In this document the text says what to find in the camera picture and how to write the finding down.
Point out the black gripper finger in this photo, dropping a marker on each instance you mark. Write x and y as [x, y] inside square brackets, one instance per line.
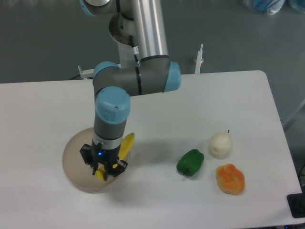
[111, 171]
[86, 153]

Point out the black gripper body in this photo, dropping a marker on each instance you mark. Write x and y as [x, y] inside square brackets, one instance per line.
[106, 157]

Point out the yellow banana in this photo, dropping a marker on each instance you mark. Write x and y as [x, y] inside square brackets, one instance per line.
[125, 148]

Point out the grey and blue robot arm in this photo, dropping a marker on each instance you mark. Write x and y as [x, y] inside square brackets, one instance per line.
[114, 86]

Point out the beige round plate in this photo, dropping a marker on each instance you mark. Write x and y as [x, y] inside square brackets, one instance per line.
[79, 173]

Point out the green bell pepper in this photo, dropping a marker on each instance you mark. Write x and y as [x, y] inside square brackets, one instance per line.
[190, 163]

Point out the white pear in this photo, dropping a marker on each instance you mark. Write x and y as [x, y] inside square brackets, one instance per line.
[220, 144]

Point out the orange bread roll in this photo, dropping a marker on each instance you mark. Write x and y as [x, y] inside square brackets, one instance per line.
[230, 179]

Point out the black device at table edge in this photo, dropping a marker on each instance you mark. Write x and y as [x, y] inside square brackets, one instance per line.
[296, 204]

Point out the blue plastic bag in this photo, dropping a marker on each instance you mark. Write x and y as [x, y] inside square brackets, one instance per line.
[265, 7]

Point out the clear plastic bag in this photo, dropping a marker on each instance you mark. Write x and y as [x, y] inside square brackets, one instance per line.
[298, 5]

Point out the white metal frame bracket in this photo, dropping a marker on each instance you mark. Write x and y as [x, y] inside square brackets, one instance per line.
[85, 74]

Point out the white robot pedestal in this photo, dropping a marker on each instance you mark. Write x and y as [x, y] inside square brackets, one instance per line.
[123, 32]

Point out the white table leg post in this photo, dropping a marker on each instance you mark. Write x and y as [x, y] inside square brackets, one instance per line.
[199, 60]

